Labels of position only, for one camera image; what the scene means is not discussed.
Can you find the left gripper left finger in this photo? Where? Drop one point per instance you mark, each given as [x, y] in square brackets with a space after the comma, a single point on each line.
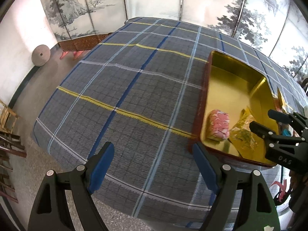
[98, 165]

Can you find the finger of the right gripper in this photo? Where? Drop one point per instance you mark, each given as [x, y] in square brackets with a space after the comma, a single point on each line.
[281, 117]
[262, 131]

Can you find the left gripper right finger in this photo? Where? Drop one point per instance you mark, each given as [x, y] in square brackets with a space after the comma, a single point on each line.
[208, 165]

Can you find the yellow leaf-print snack bag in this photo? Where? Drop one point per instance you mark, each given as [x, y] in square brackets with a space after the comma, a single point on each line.
[244, 132]

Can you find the yellow snack bag white stripe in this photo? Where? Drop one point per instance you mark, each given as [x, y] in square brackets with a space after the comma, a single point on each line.
[281, 104]

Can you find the light blue snack packet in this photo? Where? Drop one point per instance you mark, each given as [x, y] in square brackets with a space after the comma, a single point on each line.
[286, 133]

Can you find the pink white wrapped candy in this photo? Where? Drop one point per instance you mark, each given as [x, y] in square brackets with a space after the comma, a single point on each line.
[218, 125]

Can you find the red gold toffee tin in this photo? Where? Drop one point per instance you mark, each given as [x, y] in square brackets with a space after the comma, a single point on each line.
[233, 87]

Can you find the bamboo wooden rack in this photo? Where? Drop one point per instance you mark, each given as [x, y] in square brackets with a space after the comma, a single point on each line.
[10, 145]

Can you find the grey plaid tablecloth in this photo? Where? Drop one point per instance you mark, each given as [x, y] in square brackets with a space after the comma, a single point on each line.
[139, 89]

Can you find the painted folding screen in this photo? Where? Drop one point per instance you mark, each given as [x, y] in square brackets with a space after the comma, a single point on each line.
[277, 28]

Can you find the woven rattan bench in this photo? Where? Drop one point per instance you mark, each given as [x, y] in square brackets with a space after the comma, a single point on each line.
[81, 44]

